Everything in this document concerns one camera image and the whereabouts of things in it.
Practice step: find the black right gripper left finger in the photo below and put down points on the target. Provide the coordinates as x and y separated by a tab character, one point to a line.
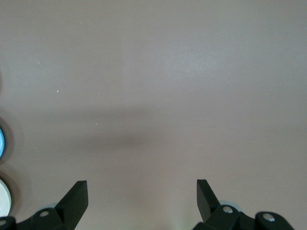
72	206

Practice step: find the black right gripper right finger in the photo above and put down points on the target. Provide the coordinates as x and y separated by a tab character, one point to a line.
211	213

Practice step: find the white plate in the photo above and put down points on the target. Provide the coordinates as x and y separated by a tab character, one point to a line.
4	197

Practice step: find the blue plate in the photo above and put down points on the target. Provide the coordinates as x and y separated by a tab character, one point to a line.
2	143

